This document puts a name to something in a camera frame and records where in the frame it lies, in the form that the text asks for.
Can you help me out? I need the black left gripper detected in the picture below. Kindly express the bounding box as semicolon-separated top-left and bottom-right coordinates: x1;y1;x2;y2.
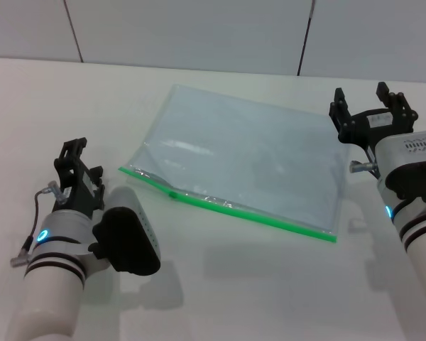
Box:
55;138;107;220

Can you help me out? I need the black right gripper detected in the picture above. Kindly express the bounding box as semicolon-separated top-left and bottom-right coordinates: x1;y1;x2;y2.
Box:
329;82;419;164

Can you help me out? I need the transparent green-zip document bag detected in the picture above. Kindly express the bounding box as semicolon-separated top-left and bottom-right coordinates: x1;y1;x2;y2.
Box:
118;83;352;244

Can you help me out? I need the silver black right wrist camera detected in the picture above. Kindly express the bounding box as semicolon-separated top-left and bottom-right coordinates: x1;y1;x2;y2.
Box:
374;128;426;204

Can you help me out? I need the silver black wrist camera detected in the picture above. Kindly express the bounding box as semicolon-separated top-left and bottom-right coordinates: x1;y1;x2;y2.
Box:
374;128;426;204
88;186;163;277

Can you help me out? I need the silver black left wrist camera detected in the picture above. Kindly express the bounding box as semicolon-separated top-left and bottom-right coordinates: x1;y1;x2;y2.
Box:
88;186;163;277

